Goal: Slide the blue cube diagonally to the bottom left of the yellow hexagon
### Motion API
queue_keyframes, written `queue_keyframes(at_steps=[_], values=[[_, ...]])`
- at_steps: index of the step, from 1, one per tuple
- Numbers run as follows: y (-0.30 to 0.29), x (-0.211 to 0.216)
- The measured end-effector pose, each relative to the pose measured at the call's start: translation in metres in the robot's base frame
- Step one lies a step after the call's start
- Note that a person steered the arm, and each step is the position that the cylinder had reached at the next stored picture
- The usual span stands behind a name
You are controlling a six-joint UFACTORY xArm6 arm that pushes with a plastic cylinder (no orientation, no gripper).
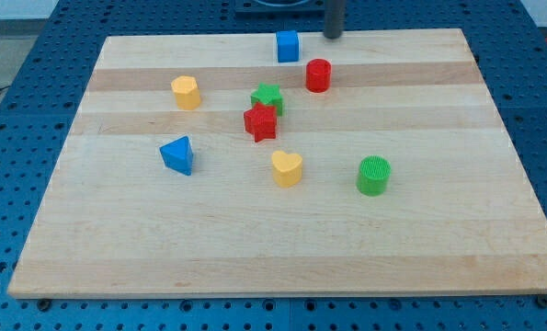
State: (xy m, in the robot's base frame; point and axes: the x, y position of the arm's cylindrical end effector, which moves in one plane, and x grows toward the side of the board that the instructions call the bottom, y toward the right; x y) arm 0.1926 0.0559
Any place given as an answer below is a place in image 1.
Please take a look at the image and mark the yellow heart block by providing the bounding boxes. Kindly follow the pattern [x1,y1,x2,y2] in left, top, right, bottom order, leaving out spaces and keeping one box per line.
[271,150,303,188]

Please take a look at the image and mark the yellow hexagon block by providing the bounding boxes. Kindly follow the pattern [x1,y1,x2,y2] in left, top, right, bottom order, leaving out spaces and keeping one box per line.
[171,75,201,110]

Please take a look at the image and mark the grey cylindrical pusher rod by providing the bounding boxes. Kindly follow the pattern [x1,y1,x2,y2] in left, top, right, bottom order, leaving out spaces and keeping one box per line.
[323,0,347,40]

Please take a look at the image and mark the red star block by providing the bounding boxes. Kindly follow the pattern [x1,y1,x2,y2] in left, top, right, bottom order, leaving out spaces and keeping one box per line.
[244,102,277,143]

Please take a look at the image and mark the light wooden board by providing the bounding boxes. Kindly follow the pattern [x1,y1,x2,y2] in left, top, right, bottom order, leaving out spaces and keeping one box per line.
[8,29,547,299]

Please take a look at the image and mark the blue triangle block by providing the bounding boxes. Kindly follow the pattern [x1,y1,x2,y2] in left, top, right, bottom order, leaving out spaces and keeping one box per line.
[159,136,194,176]

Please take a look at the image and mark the green cylinder block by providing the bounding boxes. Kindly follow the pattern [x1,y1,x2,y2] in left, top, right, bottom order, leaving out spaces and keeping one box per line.
[356,155,392,197]

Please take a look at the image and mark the green star block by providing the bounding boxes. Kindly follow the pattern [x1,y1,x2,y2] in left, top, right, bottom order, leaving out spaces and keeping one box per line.
[250,83,284,117]

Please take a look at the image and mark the red cylinder block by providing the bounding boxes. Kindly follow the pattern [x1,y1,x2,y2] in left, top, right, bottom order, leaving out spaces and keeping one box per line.
[306,59,332,93]

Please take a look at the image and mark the blue cube block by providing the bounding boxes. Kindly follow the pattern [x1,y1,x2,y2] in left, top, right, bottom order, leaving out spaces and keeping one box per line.
[276,30,300,63]

